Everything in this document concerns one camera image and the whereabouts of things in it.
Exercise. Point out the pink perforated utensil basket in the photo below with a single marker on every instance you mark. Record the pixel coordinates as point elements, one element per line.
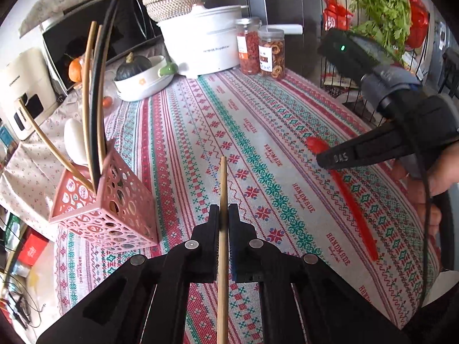
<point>114,200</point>

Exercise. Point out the grey refrigerator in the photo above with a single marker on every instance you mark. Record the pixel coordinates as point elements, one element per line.
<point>279,3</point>

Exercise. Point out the white air fryer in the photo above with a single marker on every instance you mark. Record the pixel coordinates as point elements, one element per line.
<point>25,89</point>

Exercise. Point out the striped patterned tablecloth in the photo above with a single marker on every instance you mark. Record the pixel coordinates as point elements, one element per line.
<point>272,186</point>

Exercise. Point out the orange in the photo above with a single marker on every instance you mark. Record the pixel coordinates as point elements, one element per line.
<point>75,71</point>

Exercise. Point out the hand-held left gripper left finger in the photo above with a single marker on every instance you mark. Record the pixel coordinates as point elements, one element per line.
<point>214,254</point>

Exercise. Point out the red box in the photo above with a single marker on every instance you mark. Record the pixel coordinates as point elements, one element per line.
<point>32,251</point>

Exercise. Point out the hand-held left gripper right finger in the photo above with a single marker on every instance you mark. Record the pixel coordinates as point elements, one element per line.
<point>232,261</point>

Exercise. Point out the red plastic spoon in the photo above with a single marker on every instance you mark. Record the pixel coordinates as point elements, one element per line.
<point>349,200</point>

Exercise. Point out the black microwave oven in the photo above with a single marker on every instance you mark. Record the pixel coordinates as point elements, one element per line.
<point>118,32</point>

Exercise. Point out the person's right hand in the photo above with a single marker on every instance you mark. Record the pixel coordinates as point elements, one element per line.
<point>446,172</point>

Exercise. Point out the green leafy celery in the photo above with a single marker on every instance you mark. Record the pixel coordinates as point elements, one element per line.
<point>380,3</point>

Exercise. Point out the white ceramic spoon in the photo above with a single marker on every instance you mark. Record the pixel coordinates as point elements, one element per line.
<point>76,139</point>

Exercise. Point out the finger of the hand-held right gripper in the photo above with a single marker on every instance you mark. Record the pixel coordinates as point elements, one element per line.
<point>365,148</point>

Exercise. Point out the green pumpkin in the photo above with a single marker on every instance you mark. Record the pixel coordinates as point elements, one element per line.
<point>134,68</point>

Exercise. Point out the tall jar of red berries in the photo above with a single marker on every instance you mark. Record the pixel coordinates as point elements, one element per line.
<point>248,50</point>

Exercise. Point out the small red tomato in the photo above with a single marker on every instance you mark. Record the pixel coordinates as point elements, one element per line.
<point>106,101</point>

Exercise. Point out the jar of dried fruit rings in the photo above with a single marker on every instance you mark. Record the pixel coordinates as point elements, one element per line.
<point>271,53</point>

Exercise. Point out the woven lidded basket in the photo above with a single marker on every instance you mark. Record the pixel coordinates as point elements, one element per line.
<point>172,1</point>

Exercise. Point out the red plastic bag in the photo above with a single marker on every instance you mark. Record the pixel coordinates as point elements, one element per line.
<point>417,18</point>
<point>335,10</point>

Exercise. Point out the black chopstick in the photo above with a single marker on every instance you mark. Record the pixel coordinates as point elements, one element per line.
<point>94,122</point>
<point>98,79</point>

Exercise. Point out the white electric pot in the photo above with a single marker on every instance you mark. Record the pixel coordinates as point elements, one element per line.
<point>208,50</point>

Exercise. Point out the white pot lid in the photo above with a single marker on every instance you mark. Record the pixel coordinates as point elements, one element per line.
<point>200,13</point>

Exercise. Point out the white floral tablecloth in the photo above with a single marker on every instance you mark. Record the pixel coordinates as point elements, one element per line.
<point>32,179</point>

